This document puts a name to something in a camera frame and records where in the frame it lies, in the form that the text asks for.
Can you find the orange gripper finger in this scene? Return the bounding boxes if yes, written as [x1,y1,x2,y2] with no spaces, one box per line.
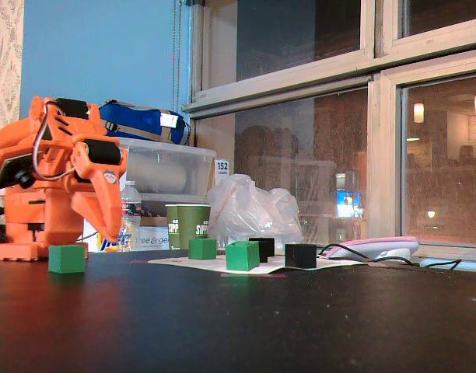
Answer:
[72,191,109,235]
[72,141,129,243]

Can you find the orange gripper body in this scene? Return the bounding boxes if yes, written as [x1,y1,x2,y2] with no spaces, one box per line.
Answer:
[39,131,124,197]

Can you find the green cube with O mark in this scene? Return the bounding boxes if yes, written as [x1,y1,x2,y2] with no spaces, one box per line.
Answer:
[187,237,218,260]
[225,240,261,272]
[47,243,87,274]

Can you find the white numbered grid paper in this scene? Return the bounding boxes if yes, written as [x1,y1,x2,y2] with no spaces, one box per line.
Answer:
[148,248,366,276]

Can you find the black cube with X mark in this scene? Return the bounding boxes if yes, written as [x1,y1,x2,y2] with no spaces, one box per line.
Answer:
[284,243,317,269]
[248,237,276,263]

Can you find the clear plastic water bottle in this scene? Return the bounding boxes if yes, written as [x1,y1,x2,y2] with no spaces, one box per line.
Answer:
[119,180,142,252]

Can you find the clear plastic storage bin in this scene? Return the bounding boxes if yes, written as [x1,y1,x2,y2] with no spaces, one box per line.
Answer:
[117,136,218,228]

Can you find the white detergent box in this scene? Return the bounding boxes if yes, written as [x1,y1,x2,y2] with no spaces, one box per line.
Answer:
[86,225,171,253]

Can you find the blue duffel bag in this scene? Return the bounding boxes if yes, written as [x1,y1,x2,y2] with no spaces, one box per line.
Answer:
[99,99,191,147]

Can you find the white sign with 152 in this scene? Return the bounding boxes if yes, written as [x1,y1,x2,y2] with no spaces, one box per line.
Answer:
[214,159,232,187]

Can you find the translucent white plastic bag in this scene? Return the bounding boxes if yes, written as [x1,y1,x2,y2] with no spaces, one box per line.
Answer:
[206,173,303,248]

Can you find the pink pencil case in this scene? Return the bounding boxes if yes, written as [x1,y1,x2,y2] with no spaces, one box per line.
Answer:
[327,235,420,260]

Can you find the wrist camera on orange mount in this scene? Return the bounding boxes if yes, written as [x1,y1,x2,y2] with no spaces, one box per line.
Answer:
[0,151,39,192]

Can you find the window blind cord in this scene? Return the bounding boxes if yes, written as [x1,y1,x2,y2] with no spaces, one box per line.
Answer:
[171,0,184,113]

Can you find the white window frame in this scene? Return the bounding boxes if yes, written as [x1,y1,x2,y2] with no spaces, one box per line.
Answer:
[181,0,476,261]

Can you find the black looped power cable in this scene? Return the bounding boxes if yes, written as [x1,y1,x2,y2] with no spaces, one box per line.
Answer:
[317,243,463,270]

